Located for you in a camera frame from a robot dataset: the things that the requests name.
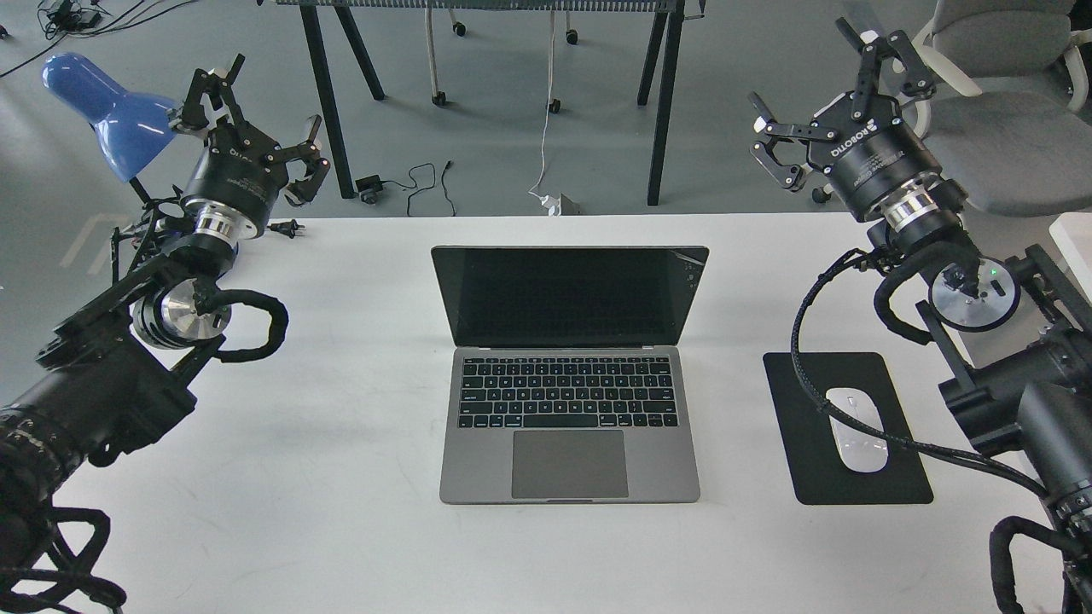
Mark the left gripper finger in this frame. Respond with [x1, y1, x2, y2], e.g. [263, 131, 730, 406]
[168, 54, 246, 137]
[263, 115, 331, 206]

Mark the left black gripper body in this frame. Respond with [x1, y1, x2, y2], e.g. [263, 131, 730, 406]
[181, 125, 288, 240]

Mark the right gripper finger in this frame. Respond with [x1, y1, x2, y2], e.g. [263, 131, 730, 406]
[835, 17, 936, 127]
[748, 91, 840, 192]

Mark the grey office chair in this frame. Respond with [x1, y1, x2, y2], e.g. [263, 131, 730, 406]
[879, 1, 1089, 217]

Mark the white side table edge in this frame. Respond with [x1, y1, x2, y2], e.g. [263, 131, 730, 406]
[1049, 212, 1091, 302]

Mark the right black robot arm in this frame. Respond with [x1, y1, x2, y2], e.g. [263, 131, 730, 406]
[750, 19, 1089, 613]

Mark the white power cable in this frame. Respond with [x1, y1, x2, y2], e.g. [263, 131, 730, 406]
[526, 10, 583, 217]

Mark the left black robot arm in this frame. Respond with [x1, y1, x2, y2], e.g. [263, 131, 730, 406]
[1, 52, 330, 613]

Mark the black cable bundle floor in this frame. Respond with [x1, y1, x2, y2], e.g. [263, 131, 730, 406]
[1, 1, 195, 78]

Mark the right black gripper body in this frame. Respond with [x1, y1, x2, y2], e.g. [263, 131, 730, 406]
[814, 92, 970, 250]

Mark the black plug on table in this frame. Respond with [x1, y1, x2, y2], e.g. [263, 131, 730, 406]
[266, 220, 305, 240]

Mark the black-legged background table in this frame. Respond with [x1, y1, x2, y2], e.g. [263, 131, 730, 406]
[275, 0, 709, 208]

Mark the black power adapter cable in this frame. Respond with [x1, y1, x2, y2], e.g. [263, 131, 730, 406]
[354, 160, 458, 217]

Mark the blue desk lamp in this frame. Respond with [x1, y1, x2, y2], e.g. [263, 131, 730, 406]
[41, 52, 176, 206]

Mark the white computer mouse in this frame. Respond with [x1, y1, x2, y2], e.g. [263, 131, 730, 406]
[824, 387, 889, 474]

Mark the grey laptop computer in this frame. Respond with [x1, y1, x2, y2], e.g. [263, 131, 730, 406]
[432, 246, 709, 505]

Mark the black mouse pad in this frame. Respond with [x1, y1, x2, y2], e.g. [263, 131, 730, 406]
[762, 352, 933, 505]

